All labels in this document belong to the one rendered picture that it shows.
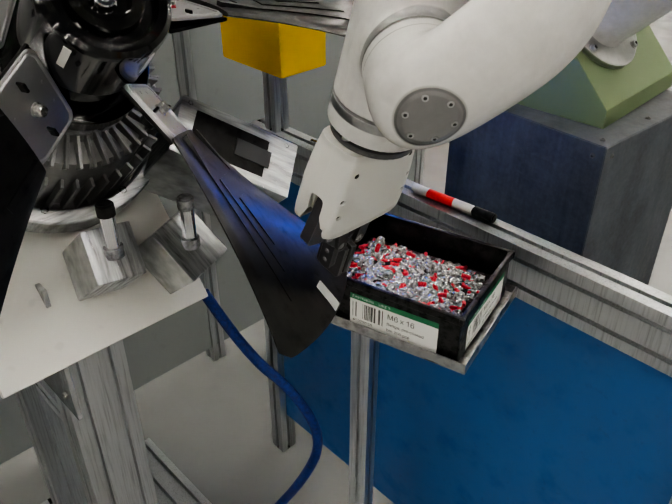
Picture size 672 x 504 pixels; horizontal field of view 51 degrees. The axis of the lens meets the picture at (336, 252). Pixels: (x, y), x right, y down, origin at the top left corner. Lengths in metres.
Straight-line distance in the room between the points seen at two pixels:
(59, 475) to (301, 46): 0.87
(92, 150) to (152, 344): 1.18
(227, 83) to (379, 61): 1.26
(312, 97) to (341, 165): 1.34
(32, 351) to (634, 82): 0.98
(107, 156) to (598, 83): 0.75
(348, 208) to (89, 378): 0.50
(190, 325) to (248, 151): 1.16
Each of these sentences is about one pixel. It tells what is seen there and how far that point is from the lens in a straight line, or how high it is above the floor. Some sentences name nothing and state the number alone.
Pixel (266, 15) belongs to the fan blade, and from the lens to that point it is 0.75.
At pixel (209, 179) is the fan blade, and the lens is 0.65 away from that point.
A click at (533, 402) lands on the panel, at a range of 1.11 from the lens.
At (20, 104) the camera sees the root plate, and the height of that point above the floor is 1.15.
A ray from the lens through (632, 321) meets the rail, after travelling 0.92.
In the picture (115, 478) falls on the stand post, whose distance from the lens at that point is 1.13.
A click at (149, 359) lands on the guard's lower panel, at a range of 1.92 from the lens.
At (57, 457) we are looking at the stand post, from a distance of 1.39.
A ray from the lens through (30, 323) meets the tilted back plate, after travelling 0.84.
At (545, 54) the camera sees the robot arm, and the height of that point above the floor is 1.23.
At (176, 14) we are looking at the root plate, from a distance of 0.72.
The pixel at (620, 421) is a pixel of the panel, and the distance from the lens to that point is 1.04.
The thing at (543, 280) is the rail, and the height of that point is 0.83.
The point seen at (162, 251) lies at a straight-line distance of 0.81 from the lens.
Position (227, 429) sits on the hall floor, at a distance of 1.87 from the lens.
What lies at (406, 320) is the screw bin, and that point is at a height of 0.85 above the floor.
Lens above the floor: 1.36
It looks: 33 degrees down
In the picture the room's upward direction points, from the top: straight up
